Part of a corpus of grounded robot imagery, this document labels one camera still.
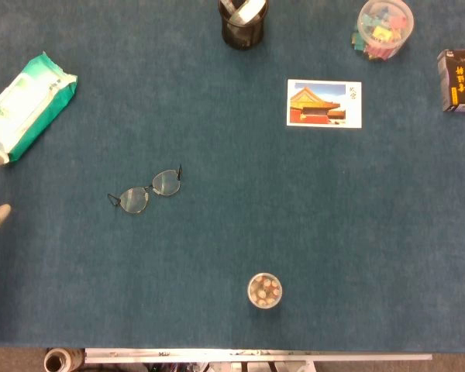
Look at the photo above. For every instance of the black mesh pen holder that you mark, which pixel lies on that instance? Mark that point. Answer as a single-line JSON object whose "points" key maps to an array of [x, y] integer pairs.
{"points": [[242, 31]]}

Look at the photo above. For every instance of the palace photo postcard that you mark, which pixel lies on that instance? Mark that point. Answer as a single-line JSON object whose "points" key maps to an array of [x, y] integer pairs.
{"points": [[323, 104]]}

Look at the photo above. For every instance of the clear jar of colourful clips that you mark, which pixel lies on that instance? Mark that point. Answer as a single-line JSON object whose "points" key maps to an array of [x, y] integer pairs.
{"points": [[383, 29]]}

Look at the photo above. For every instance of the green wet wipes pack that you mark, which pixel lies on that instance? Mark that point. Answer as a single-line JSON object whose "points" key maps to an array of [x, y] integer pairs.
{"points": [[25, 108]]}

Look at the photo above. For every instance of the white item in pen holder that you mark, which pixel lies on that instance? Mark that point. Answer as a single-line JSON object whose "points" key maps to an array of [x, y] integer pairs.
{"points": [[248, 9]]}

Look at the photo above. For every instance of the thin-framed eyeglasses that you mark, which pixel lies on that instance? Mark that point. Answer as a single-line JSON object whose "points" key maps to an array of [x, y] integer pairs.
{"points": [[145, 192]]}

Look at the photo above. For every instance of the small clear jar of pins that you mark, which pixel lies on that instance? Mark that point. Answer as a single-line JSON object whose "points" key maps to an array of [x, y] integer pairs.
{"points": [[265, 290]]}

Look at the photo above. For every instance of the white metal table rail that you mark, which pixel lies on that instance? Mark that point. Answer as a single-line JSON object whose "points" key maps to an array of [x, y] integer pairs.
{"points": [[255, 355]]}

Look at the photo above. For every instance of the brown tape roll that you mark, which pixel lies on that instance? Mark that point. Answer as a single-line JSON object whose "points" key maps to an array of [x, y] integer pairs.
{"points": [[60, 360]]}

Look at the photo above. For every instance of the black box with orange print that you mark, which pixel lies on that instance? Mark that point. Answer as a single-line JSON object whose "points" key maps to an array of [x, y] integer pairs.
{"points": [[457, 81]]}

